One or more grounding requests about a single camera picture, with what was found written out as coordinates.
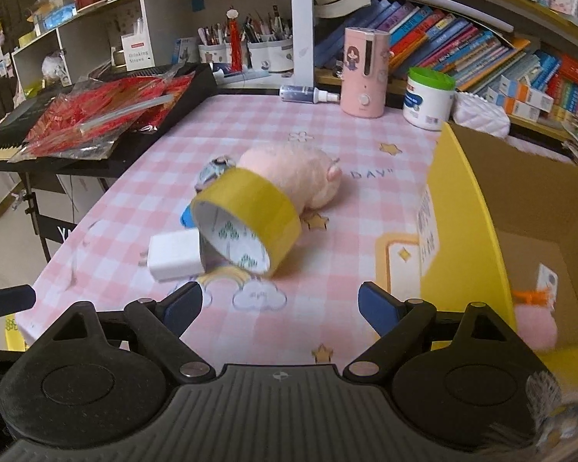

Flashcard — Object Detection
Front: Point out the white power adapter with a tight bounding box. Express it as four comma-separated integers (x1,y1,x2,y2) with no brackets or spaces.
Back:
139,228,205,283

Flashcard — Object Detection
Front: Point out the blue plastic piece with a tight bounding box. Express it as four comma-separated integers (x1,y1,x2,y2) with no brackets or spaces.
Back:
180,206,196,228

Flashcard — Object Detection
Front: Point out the yellow tape roll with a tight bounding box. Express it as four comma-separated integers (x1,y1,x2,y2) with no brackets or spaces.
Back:
190,168,302,276

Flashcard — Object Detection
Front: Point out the orange toy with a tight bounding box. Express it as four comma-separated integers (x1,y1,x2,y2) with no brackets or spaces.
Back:
512,289,556,311

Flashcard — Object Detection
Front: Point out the white staple box with cat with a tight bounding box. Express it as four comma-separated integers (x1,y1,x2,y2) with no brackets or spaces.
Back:
537,264,559,311

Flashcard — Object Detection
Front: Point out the pink plush pig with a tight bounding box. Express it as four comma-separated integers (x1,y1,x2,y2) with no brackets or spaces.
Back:
237,142,342,215

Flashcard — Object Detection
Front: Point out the yellow cardboard box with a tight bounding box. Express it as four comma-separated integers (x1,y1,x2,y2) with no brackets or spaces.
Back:
417,125,578,387

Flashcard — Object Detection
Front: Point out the black Yamaha keyboard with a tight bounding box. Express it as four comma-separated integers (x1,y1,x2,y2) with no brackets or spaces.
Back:
0,63,217,177

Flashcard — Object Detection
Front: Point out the grey toy car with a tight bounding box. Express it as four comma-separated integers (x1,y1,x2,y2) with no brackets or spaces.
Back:
195,156,236,193

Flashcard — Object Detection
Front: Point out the red decoration packet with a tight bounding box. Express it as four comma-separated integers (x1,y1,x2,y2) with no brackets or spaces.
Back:
9,68,195,163

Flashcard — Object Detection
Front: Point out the white quilted pouch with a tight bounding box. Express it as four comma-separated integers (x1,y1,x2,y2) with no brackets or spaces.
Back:
452,92,511,139

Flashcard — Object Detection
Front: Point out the white jar green lid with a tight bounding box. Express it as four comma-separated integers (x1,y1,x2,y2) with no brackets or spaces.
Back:
403,67,455,131

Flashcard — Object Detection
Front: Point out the spray bottle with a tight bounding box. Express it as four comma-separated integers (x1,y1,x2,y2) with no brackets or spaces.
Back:
280,85,340,104

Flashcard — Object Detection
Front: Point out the pink humidifier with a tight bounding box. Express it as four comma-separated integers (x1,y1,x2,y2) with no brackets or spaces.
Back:
340,27,390,119

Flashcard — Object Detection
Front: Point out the drinking straws box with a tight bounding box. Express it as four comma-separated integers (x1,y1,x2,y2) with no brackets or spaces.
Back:
121,33,154,71

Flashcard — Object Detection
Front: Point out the white pen holder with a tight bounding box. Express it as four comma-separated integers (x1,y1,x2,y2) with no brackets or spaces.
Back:
247,38,293,73

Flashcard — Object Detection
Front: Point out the white bookshelf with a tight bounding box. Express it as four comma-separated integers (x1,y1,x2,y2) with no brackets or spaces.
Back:
288,0,578,141

